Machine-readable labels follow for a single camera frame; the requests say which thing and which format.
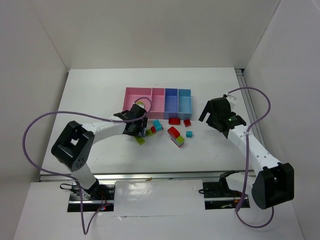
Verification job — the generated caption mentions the small green lego brick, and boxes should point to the small green lego brick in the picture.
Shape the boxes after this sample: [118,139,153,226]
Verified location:
[136,137,145,146]

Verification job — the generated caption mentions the green red cyan lego stack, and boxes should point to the green red cyan lego stack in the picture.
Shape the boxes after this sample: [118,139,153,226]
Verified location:
[145,119,164,137]

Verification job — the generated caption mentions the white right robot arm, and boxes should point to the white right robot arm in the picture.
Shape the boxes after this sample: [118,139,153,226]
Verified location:
[199,96,295,210]

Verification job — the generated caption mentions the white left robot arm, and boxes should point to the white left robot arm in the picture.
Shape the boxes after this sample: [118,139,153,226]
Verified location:
[51,103,148,199]

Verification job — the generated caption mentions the small red lego brick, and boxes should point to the small red lego brick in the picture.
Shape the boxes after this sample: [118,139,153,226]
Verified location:
[183,119,191,127]

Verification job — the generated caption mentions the narrow pink container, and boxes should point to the narrow pink container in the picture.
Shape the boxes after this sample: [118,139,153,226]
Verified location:
[149,88,165,119]

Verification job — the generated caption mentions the light blue container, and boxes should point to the light blue container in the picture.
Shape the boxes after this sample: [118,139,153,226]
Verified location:
[178,89,193,120]

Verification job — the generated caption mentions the small cyan lego brick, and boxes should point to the small cyan lego brick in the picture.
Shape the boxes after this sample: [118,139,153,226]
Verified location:
[185,130,193,138]

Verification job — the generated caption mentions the wide red lego brick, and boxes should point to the wide red lego brick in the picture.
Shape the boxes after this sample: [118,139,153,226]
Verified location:
[168,117,181,126]

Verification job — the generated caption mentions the large pink container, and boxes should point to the large pink container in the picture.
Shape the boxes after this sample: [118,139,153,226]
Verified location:
[122,87,154,118]

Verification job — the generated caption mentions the dark blue container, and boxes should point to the dark blue container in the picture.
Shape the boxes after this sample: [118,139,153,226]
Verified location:
[164,88,178,119]

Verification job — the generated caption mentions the multicolour lego stack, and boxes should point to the multicolour lego stack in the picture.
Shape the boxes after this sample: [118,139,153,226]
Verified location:
[167,126,185,148]

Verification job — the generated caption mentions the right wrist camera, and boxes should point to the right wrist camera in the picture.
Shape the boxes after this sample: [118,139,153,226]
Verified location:
[223,93,237,110]

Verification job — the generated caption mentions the aluminium side rail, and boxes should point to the aluminium side rail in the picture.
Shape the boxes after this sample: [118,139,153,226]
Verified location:
[234,68,266,147]

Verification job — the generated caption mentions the aluminium front rail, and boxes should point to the aluminium front rail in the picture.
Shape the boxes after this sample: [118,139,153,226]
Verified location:
[38,170,258,183]

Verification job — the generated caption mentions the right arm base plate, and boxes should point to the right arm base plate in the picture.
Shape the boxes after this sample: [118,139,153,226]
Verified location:
[198,182,242,210]

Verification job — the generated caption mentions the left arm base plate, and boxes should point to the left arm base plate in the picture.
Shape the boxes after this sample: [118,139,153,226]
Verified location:
[60,182,116,213]

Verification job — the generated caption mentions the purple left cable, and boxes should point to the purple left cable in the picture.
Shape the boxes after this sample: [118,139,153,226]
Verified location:
[22,96,153,235]

